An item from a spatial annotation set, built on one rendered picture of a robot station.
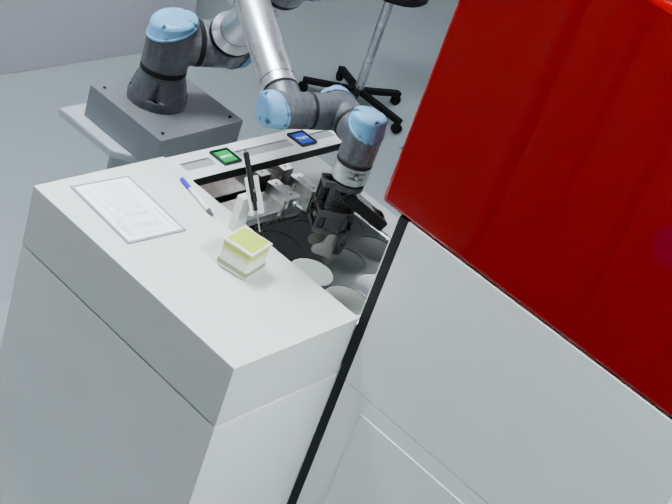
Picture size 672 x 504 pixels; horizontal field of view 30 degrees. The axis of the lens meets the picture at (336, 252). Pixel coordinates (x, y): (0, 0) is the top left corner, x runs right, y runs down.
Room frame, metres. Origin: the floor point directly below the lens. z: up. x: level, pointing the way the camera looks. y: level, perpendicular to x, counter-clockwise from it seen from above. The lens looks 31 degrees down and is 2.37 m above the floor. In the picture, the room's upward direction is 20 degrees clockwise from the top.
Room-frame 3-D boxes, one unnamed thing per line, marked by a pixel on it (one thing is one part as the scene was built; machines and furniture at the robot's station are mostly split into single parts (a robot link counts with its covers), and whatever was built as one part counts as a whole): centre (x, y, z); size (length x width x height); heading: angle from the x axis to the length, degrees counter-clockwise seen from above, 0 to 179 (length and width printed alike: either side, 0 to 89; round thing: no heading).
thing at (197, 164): (2.64, 0.25, 0.89); 0.55 x 0.09 x 0.14; 147
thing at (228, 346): (2.11, 0.27, 0.89); 0.62 x 0.35 x 0.14; 57
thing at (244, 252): (2.11, 0.17, 1.00); 0.07 x 0.07 x 0.07; 69
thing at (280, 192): (2.58, 0.17, 0.89); 0.08 x 0.03 x 0.03; 57
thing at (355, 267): (2.38, -0.02, 0.90); 0.34 x 0.34 x 0.01; 57
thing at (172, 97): (2.78, 0.55, 0.96); 0.15 x 0.15 x 0.10
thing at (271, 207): (2.51, 0.21, 0.87); 0.36 x 0.08 x 0.03; 147
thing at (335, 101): (2.31, 0.10, 1.27); 0.11 x 0.11 x 0.08; 35
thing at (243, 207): (2.24, 0.20, 1.03); 0.06 x 0.04 x 0.13; 57
